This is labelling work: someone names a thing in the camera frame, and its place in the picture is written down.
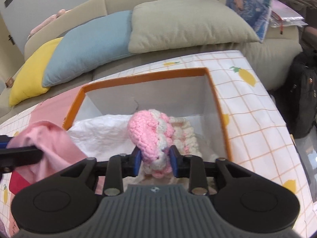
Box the pink cloth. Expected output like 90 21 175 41
8 120 87 184

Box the magenta box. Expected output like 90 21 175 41
9 171 30 195

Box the pink plush on sofa back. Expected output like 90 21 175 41
27 9 69 40

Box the orange cardboard box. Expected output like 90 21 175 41
63 67 233 194

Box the yellow pillow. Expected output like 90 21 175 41
9 37 62 107

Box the white plastic bag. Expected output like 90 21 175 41
67 113 219 179

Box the blue pillow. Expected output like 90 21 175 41
42 10 132 88

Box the pink mat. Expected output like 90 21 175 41
1 88 79 237

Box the small brown object on armrest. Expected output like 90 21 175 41
5 77 14 88

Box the beige pillow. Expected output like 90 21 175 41
128 0 259 54

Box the door handle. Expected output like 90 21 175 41
8 35 15 45

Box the black backpack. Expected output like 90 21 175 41
279 49 316 139

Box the checkered lemon tablecloth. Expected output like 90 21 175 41
0 49 312 236

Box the pink white crochet item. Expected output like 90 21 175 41
127 109 201 178

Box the cluttered desk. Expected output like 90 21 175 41
270 0 317 45

